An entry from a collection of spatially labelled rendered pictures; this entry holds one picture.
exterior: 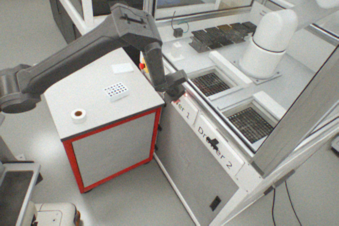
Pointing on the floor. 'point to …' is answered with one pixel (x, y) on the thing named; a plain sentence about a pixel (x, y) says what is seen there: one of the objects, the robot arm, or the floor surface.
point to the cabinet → (205, 170)
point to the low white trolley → (105, 120)
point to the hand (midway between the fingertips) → (181, 98)
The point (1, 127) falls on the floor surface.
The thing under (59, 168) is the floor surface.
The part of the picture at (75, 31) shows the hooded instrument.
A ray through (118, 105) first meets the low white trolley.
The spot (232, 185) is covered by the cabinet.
